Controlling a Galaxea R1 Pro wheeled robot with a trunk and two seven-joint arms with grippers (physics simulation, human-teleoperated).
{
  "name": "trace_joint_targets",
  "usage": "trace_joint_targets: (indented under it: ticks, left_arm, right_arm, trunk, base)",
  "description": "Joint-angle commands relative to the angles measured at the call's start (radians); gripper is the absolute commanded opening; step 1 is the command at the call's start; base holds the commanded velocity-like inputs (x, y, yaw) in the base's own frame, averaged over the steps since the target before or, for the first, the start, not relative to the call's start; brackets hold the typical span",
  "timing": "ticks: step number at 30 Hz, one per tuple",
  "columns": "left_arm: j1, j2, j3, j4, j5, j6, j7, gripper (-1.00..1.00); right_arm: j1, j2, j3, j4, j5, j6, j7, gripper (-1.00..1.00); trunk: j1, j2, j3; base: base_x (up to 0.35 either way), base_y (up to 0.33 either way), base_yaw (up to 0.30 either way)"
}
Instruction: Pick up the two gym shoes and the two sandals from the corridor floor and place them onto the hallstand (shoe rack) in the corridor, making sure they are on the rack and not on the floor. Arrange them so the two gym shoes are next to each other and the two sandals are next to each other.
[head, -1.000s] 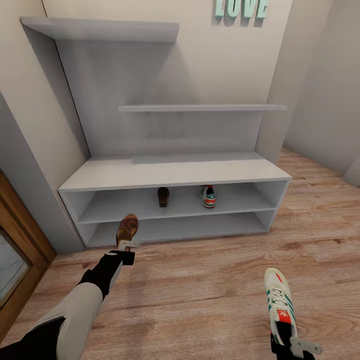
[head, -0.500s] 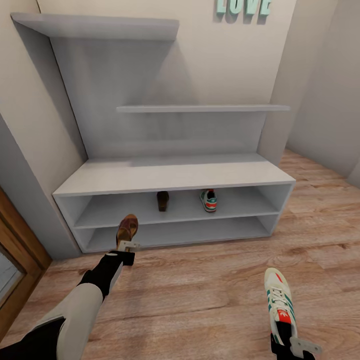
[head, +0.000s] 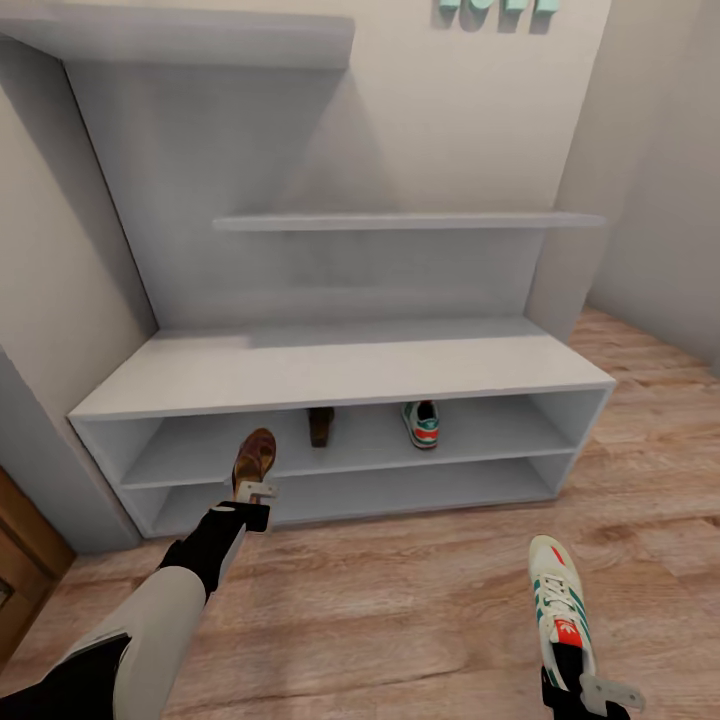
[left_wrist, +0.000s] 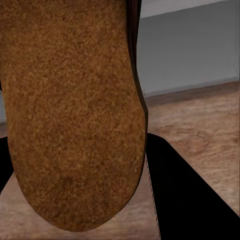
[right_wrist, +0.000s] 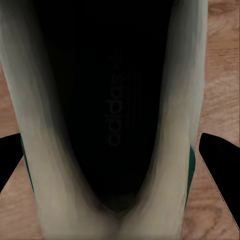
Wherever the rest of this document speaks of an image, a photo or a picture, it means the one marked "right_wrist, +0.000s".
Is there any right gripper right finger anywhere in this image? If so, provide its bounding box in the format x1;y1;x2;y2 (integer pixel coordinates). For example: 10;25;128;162
199;133;240;228

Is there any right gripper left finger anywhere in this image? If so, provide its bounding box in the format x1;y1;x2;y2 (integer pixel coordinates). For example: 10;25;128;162
0;133;24;193

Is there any gym shoe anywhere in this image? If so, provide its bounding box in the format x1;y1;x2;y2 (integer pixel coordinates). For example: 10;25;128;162
0;0;208;240

